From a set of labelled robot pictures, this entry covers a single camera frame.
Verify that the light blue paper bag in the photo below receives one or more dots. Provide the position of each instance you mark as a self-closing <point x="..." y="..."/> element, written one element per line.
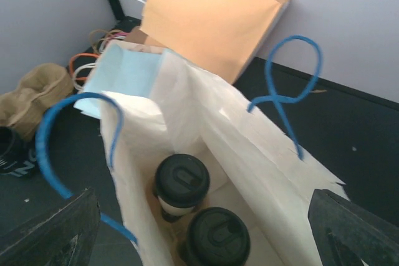
<point x="124" y="71"/>

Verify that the black cup lid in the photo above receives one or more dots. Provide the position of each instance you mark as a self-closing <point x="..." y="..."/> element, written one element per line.
<point x="182" y="177"/>
<point x="216" y="236"/>

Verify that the single white paper cup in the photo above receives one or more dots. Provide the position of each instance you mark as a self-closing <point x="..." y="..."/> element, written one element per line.
<point x="175" y="207"/>

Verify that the brown pulp cup carrier stack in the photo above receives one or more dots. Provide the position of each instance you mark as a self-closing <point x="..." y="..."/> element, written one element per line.
<point x="23" y="108"/>

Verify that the blue checkered paper bag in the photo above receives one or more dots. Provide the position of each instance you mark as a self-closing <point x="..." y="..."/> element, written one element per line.
<point x="255" y="170"/>

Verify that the orange paper bag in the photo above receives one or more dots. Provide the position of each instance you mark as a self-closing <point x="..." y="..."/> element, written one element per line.
<point x="220" y="36"/>

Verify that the brown flat paper bag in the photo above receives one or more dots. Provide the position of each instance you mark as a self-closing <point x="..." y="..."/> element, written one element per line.
<point x="136" y="35"/>

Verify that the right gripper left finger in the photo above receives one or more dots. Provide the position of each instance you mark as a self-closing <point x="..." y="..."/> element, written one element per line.
<point x="62" y="236"/>

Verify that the beige kraft paper bag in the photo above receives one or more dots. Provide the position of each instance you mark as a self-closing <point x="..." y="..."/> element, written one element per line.
<point x="134" y="47"/>

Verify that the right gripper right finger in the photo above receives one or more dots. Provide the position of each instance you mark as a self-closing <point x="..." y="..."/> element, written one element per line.
<point x="346" y="234"/>

